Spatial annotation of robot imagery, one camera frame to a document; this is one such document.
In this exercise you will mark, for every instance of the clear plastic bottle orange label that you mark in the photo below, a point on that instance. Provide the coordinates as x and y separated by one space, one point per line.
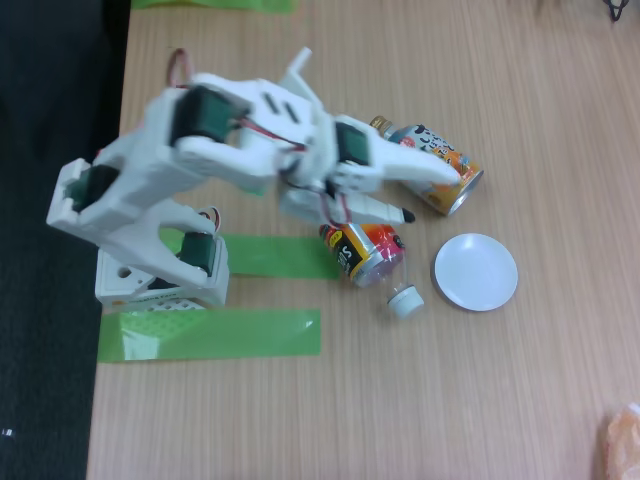
360 255

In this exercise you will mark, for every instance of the orange juice aluminum bottle can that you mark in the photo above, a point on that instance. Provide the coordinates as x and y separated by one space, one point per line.
442 197

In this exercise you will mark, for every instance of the small white round plate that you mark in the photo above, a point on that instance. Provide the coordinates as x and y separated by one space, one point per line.
475 272

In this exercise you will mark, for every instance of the long green tape strip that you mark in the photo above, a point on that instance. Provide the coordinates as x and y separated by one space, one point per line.
240 335

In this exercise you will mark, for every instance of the orange plastic bag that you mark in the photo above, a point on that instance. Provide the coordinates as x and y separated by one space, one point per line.
622 445

